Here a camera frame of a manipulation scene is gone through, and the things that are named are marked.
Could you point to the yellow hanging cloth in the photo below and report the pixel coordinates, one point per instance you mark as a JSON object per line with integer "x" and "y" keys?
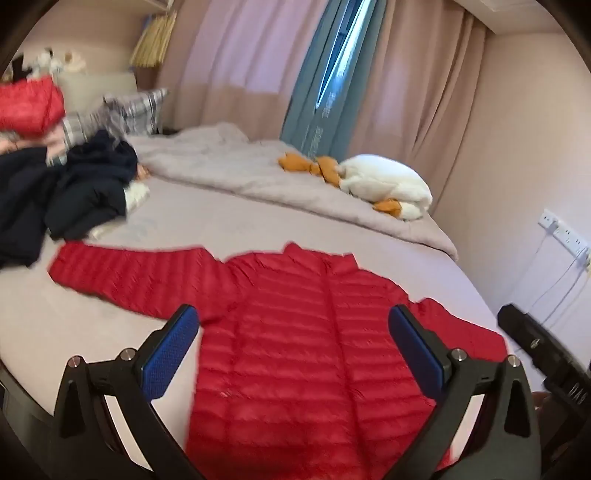
{"x": 151, "y": 48}

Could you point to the dark navy clothes pile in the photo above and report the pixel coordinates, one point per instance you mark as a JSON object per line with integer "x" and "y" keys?
{"x": 64, "y": 200}

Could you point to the white wall power strip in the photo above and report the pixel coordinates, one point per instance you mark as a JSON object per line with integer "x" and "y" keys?
{"x": 565, "y": 235}

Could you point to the folded red puffer jacket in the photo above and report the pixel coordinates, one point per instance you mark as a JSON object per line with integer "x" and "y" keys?
{"x": 30, "y": 108}

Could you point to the white goose plush toy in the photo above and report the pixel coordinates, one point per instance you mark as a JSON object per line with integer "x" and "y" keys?
{"x": 390, "y": 186}

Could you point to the plaid pillow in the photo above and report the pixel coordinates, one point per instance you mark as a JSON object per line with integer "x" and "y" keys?
{"x": 138, "y": 114}

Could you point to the pink beige curtain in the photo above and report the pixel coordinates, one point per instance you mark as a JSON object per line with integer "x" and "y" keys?
{"x": 238, "y": 62}

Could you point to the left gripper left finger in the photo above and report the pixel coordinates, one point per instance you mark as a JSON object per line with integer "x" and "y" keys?
{"x": 85, "y": 443}

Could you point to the teal curtain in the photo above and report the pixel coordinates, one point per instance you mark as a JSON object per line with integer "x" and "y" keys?
{"x": 329, "y": 90}

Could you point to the person's right hand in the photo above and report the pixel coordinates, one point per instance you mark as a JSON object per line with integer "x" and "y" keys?
{"x": 539, "y": 398}

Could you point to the white folded garment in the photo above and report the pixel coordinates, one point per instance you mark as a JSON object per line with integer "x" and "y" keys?
{"x": 136, "y": 194}

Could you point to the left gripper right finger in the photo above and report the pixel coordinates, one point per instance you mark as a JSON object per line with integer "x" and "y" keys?
{"x": 504, "y": 442}

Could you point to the pink bed sheet mattress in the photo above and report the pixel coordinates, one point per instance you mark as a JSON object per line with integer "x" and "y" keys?
{"x": 43, "y": 323}

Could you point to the grey folded duvet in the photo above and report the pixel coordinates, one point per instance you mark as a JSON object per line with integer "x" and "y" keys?
{"x": 223, "y": 158}

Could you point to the red down jacket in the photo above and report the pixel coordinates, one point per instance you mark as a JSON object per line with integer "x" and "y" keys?
{"x": 298, "y": 376}

